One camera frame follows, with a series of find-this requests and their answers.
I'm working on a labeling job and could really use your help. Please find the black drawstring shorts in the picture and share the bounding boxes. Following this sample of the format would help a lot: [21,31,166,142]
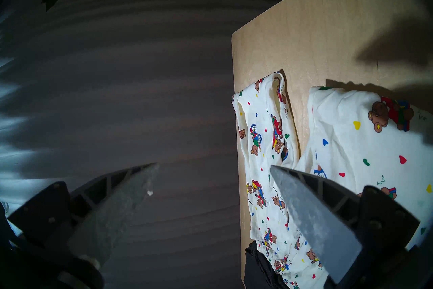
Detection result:
[244,241,288,289]

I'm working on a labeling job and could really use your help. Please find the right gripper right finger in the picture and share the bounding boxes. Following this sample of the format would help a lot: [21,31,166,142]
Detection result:
[270,165,420,284]

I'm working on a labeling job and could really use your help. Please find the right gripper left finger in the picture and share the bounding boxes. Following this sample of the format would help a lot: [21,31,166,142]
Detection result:
[7,162,160,268]

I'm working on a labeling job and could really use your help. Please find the white bear print shorts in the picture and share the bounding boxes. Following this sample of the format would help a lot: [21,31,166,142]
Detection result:
[232,71,433,289]

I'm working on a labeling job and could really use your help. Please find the grey pleated curtain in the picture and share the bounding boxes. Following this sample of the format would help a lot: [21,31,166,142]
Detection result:
[0,0,305,289]

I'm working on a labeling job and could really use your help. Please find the light wooden table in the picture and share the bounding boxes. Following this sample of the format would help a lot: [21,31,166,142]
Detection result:
[231,0,433,289]

